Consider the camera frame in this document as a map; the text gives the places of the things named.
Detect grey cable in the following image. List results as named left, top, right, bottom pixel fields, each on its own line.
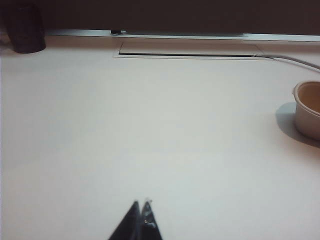
left=254, top=53, right=320, bottom=71

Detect silver divider base rail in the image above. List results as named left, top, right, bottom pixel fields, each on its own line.
left=44, top=29, right=320, bottom=43

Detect black cylindrical cup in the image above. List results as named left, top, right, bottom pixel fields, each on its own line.
left=0, top=0, right=47, bottom=54

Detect beige paper lunch box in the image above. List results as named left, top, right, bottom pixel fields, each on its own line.
left=292, top=80, right=320, bottom=141

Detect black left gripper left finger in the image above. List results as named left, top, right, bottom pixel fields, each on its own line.
left=107, top=200, right=141, bottom=240

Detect grey-brown desk divider panel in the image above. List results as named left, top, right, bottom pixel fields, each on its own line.
left=0, top=0, right=320, bottom=36

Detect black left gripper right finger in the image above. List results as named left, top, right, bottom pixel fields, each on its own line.
left=140, top=198, right=164, bottom=240

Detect white desk cable flap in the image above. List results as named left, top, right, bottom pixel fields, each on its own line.
left=112, top=41, right=275, bottom=61

